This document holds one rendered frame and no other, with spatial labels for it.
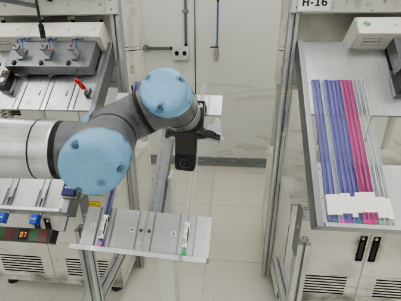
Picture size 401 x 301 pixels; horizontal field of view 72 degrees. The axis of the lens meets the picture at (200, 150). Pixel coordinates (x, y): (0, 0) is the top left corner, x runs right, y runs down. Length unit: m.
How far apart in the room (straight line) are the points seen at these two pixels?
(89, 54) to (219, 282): 1.28
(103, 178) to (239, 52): 2.40
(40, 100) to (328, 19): 1.21
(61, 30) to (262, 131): 2.02
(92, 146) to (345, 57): 1.06
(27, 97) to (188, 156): 0.83
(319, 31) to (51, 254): 1.61
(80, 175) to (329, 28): 1.24
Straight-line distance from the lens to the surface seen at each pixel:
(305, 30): 1.38
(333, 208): 0.92
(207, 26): 2.66
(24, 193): 1.08
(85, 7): 1.31
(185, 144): 0.60
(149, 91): 0.43
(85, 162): 0.33
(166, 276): 1.09
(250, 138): 2.82
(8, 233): 1.08
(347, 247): 1.41
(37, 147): 0.37
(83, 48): 1.25
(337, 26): 1.42
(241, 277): 1.70
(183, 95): 0.42
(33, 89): 1.30
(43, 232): 1.02
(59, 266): 1.65
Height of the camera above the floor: 1.21
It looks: 21 degrees down
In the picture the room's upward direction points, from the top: straight up
